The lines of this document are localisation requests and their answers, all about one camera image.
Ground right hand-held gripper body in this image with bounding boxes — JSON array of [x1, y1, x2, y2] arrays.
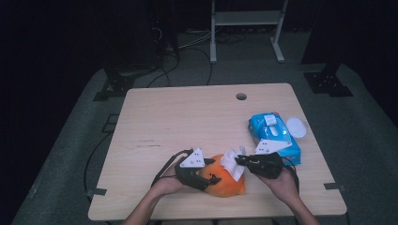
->
[[247, 139, 294, 180]]

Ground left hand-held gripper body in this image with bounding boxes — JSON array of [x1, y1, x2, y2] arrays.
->
[[174, 147, 211, 192]]

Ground white wet wipe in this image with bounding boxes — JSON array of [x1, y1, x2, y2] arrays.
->
[[220, 145, 248, 182]]

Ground blue wet wipes pack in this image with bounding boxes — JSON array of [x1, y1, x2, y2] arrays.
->
[[248, 112, 308, 166]]

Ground person's left hand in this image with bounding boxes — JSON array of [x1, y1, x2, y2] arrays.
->
[[151, 162, 189, 196]]

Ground person's right hand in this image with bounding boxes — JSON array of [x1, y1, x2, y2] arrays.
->
[[256, 167, 299, 207]]

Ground black tape strip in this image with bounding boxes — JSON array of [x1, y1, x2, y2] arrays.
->
[[85, 187, 108, 197], [323, 182, 347, 192]]

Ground black stand base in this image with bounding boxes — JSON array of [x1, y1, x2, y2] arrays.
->
[[93, 62, 158, 102], [301, 59, 355, 98]]

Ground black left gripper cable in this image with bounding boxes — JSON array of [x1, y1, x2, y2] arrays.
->
[[150, 149, 193, 188]]

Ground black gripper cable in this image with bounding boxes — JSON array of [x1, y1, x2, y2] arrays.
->
[[281, 156, 300, 192], [150, 149, 193, 188]]

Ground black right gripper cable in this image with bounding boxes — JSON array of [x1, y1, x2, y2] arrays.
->
[[281, 156, 300, 192]]

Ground black floor cable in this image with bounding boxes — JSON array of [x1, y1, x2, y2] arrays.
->
[[83, 132, 114, 195], [187, 46, 214, 86], [146, 51, 181, 88]]

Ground black floor frame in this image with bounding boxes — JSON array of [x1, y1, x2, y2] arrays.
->
[[101, 113, 120, 134]]

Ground white floor cables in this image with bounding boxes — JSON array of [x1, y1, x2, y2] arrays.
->
[[177, 30, 214, 51]]

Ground white metal stand frame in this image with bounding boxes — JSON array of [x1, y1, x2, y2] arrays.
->
[[209, 0, 289, 65]]

